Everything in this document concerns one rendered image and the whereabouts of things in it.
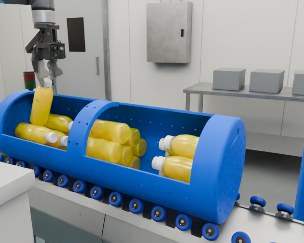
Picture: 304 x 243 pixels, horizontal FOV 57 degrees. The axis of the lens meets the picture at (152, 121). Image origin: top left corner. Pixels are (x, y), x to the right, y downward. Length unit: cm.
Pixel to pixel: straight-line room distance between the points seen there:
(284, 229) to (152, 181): 39
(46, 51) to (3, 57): 548
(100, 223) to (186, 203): 33
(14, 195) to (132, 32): 405
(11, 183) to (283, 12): 373
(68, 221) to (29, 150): 27
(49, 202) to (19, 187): 44
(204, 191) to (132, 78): 400
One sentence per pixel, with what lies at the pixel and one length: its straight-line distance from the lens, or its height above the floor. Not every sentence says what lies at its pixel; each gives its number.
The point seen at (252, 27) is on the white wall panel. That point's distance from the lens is 402.
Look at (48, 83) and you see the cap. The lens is 109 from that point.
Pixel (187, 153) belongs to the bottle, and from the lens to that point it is 77.
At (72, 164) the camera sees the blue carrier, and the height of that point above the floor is 106.
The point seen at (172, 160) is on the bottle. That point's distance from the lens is 76.
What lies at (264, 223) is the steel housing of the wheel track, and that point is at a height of 93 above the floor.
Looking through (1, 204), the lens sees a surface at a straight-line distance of 65.
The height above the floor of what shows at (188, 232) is 94.
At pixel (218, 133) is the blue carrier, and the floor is 121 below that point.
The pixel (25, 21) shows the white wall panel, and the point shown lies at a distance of 596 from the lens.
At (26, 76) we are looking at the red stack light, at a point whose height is 123.
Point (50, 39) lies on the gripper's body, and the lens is 104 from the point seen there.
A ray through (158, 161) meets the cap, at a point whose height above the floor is 110.
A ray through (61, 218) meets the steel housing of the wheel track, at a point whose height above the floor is 84.
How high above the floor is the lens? 142
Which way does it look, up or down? 16 degrees down
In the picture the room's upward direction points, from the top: straight up
